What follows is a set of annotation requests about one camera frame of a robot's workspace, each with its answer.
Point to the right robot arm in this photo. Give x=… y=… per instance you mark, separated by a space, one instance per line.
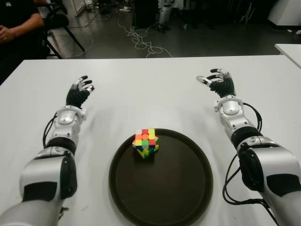
x=270 y=164

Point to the white cabinet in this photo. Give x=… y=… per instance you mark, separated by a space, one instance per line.
x=287 y=11

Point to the black office chair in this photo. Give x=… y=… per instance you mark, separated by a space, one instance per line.
x=60 y=20

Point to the person in black shirt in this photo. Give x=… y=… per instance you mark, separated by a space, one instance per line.
x=14 y=14

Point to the grey folding stand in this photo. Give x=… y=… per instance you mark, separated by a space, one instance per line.
x=248 y=14

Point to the black cabinet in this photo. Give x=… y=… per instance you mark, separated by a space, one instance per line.
x=145 y=13

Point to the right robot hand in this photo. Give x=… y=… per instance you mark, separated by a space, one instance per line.
x=222 y=86

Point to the dark round plate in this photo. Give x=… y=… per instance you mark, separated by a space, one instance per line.
x=164 y=183

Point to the white board panel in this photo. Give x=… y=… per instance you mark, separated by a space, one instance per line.
x=81 y=7

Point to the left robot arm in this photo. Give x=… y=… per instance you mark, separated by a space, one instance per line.
x=42 y=169

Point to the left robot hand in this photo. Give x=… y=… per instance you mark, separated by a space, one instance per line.
x=76 y=96

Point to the multicoloured Rubik's cube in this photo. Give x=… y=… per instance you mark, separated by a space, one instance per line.
x=145 y=142

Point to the white side table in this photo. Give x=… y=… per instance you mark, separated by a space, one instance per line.
x=290 y=53

